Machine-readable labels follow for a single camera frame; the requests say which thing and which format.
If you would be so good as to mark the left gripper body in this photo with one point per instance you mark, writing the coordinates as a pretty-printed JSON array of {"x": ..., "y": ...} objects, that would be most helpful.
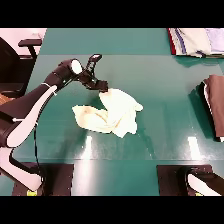
[{"x": 94, "y": 83}]

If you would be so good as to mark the cream shirt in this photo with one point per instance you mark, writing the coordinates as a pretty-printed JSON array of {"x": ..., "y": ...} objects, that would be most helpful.
[{"x": 115, "y": 111}]

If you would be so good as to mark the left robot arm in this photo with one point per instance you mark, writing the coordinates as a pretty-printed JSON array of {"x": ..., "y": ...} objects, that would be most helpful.
[{"x": 28, "y": 106}]

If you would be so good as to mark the black office chair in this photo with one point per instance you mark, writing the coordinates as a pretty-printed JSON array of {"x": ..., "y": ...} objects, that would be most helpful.
[{"x": 15, "y": 70}]

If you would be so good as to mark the heap of clothes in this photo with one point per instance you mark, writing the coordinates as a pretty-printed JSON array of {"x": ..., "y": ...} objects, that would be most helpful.
[{"x": 196, "y": 41}]

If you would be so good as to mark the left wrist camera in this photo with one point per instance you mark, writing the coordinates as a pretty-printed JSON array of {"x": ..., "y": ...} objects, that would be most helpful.
[{"x": 92, "y": 62}]

